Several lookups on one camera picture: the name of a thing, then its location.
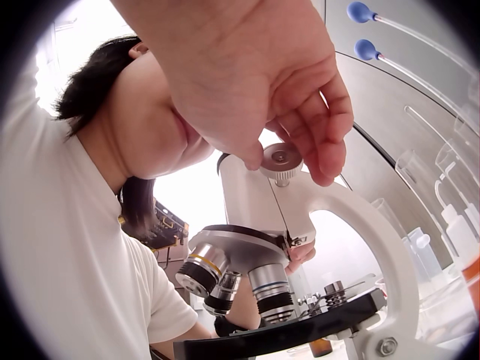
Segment person's left hand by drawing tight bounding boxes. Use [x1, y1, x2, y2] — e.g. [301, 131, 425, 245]
[231, 238, 318, 327]

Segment white plastic wash bottle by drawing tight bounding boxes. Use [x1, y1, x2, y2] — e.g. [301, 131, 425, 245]
[432, 180, 470, 265]

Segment blue bulb glass pipette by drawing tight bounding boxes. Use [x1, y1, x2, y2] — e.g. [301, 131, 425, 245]
[354, 39, 464, 111]
[347, 1, 471, 70]

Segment black wrist band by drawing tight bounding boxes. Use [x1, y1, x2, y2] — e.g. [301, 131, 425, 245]
[213, 314, 260, 339]

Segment glass test tube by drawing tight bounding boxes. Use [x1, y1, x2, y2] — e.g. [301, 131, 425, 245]
[395, 149, 429, 190]

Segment person's right thumb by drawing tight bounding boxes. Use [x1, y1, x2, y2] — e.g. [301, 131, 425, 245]
[225, 127, 265, 172]

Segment brown glass bottle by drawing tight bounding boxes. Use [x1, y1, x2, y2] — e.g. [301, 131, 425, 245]
[309, 337, 335, 360]

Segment person's right hand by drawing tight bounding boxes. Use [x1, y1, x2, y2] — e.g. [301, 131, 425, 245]
[111, 0, 355, 187]

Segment yellow and black circuit device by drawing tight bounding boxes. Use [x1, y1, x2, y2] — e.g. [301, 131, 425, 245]
[148, 199, 190, 252]

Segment person's right fingers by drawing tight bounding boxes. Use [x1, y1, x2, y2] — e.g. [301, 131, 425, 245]
[264, 88, 355, 187]

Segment glass beaker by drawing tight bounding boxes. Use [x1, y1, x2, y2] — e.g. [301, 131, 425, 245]
[434, 138, 480, 197]

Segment clear glass dish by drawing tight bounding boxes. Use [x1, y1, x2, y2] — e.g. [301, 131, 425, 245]
[412, 277, 477, 340]

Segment orange container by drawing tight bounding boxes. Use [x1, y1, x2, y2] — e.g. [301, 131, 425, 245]
[460, 262, 480, 302]

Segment white microscope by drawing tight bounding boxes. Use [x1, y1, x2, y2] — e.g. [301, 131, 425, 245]
[173, 142, 422, 360]

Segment person's left fingers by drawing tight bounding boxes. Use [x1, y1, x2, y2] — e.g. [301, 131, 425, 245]
[284, 238, 318, 276]

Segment person's body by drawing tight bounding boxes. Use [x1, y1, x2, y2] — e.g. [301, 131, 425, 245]
[0, 49, 220, 360]

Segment translucent plastic bottle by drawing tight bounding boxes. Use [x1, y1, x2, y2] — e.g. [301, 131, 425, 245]
[403, 228, 442, 287]

